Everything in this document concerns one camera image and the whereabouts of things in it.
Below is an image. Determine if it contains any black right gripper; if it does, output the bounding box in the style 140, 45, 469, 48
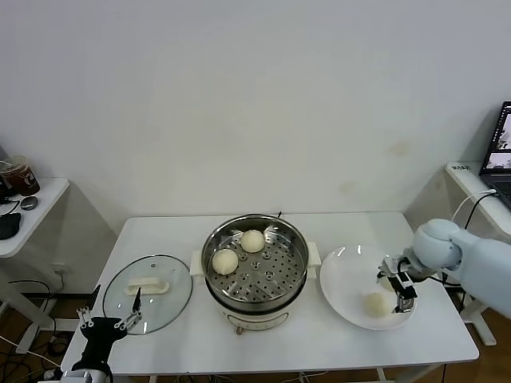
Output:
376, 257, 419, 315

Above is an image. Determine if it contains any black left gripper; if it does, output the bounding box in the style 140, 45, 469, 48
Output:
76, 283, 144, 370

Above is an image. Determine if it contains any glass lid white handle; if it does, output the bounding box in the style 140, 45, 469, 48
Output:
102, 253, 195, 335

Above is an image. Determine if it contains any stainless steel steamer basket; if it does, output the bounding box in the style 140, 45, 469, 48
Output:
200, 215, 310, 306

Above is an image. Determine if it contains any white round plate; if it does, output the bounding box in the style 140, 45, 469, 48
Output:
319, 244, 419, 331

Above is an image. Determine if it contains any white side table labelled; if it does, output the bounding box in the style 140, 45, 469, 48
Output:
445, 161, 511, 346

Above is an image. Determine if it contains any open black laptop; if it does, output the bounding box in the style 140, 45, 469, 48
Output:
478, 101, 511, 209

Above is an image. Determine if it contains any brown coffee cup white logo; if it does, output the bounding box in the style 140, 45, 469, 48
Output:
7, 154, 42, 196

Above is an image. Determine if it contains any dark plastic drink cup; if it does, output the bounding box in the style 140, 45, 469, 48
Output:
0, 159, 19, 200

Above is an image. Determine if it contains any black floor cable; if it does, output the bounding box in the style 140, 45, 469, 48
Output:
7, 278, 61, 322

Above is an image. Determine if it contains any thin white floor cable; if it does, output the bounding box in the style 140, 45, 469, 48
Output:
0, 334, 63, 370

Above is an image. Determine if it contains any black cable with adapter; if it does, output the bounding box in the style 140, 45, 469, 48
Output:
438, 194, 498, 314

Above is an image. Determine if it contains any thin black desk cable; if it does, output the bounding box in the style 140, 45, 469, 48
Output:
0, 197, 21, 217

